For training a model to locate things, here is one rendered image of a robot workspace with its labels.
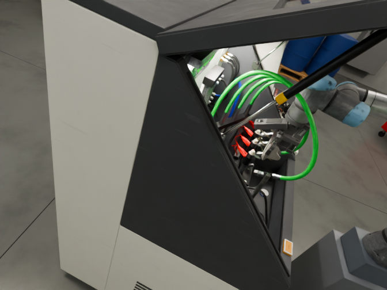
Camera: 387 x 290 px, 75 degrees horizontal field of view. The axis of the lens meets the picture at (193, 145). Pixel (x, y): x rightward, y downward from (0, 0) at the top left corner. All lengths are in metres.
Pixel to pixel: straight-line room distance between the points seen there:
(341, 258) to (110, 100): 1.16
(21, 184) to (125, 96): 1.60
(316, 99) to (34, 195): 1.81
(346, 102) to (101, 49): 0.67
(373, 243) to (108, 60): 1.20
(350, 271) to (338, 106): 0.76
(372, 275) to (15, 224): 1.91
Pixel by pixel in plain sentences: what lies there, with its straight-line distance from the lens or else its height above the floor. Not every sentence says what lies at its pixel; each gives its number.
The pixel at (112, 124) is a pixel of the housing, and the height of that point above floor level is 1.22.
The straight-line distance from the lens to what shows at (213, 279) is 1.02.
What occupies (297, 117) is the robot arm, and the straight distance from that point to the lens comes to 0.86.
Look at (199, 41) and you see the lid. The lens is 0.47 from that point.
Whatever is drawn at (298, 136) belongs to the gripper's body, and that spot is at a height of 1.25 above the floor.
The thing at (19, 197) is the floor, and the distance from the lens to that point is 2.07.
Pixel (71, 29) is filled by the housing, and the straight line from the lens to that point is 0.65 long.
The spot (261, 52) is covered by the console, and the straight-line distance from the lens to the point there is 1.20.
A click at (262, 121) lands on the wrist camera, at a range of 0.92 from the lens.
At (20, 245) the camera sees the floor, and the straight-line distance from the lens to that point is 1.88.
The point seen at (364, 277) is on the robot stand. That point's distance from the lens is 1.38.
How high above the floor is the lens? 1.65
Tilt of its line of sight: 39 degrees down
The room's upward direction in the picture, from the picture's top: 23 degrees clockwise
